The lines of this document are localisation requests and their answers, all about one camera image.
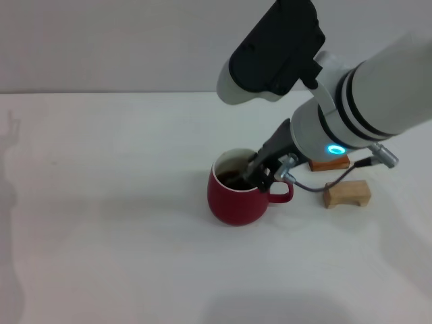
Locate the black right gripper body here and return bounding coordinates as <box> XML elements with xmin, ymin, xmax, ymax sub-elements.
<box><xmin>255</xmin><ymin>117</ymin><xmax>298</xmax><ymax>169</ymax></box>

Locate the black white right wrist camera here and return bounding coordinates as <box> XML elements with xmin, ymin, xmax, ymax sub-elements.
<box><xmin>217</xmin><ymin>0</ymin><xmax>327</xmax><ymax>105</ymax></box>

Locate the orange-brown wooden block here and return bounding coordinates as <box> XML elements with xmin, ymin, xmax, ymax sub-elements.
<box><xmin>308</xmin><ymin>154</ymin><xmax>350</xmax><ymax>172</ymax></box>

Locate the red ceramic cup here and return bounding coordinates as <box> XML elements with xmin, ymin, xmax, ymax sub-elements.
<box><xmin>206</xmin><ymin>147</ymin><xmax>294</xmax><ymax>227</ymax></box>

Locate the dark brown coffee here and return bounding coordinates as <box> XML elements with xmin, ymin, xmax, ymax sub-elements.
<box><xmin>216</xmin><ymin>168</ymin><xmax>257</xmax><ymax>190</ymax></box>

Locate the light wooden arch block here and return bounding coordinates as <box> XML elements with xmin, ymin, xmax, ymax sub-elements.
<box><xmin>322</xmin><ymin>180</ymin><xmax>372</xmax><ymax>209</ymax></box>

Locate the grey cable with metal plugs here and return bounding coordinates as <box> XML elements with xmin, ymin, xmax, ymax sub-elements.
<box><xmin>273</xmin><ymin>142</ymin><xmax>400</xmax><ymax>194</ymax></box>

